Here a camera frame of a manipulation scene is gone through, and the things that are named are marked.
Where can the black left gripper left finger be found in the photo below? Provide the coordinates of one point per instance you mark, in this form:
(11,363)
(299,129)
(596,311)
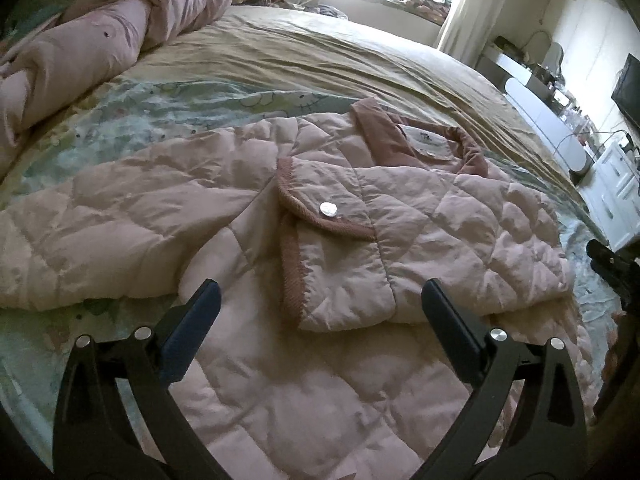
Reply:
(93,437)

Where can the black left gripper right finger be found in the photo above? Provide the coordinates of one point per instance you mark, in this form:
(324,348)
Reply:
(524,419)

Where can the pink quilted padded jacket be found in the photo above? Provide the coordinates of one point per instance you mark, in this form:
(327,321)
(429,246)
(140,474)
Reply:
(321,232)

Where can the clothes pile on windowsill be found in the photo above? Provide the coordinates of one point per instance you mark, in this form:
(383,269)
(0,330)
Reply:
(435,11)

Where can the white long desk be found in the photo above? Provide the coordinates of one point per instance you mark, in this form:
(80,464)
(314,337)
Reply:
(526,93)

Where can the black flat television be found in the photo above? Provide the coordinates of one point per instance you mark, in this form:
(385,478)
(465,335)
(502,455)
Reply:
(626,94)

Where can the cream curtain right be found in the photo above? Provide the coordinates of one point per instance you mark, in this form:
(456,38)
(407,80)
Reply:
(466,28)

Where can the beige bed sheet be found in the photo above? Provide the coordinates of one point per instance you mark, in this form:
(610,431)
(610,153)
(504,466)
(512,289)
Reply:
(293,50)

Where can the pink rolled duvet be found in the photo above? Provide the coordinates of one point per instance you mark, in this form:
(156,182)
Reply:
(91,42)

